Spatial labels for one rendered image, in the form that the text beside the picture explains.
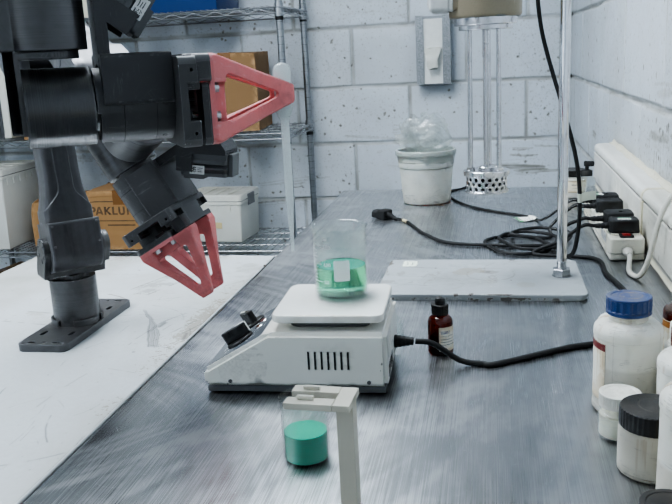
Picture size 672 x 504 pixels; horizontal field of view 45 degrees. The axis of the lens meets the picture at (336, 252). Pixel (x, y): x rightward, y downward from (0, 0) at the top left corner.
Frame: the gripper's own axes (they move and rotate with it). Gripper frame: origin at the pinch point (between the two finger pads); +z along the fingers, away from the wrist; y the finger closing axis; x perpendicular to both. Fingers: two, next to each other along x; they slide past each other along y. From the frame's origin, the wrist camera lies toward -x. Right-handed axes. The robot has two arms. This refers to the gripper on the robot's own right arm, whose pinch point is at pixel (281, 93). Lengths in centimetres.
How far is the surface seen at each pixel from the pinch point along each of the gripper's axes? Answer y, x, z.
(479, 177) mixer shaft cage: 38, 15, 42
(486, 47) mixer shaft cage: 39, -3, 44
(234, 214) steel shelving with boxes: 235, 54, 54
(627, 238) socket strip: 38, 28, 70
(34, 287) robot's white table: 76, 32, -21
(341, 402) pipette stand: -16.6, 19.8, -2.5
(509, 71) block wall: 207, 6, 158
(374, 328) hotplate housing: 10.5, 25.2, 12.0
